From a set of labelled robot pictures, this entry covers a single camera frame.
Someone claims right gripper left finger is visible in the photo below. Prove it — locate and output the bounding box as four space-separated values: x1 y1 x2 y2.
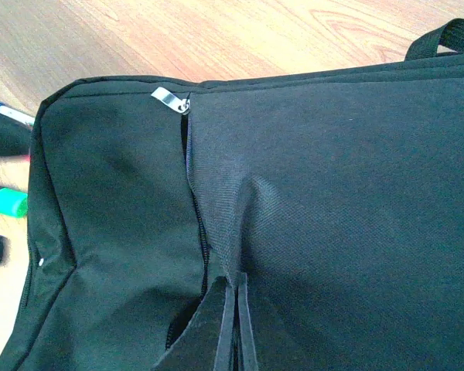
152 277 235 370

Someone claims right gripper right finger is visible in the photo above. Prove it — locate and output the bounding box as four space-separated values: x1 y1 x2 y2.
237 273 258 371

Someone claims green black highlighter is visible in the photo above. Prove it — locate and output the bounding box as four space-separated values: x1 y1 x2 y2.
0 185 28 218

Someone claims pink black highlighter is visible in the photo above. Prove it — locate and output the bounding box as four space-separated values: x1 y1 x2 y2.
0 114 32 160

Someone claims blue white marker pen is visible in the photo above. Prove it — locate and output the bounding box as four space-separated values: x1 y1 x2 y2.
0 102 35 127

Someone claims black student backpack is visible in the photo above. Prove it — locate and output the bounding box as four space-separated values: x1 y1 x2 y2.
0 19 464 370

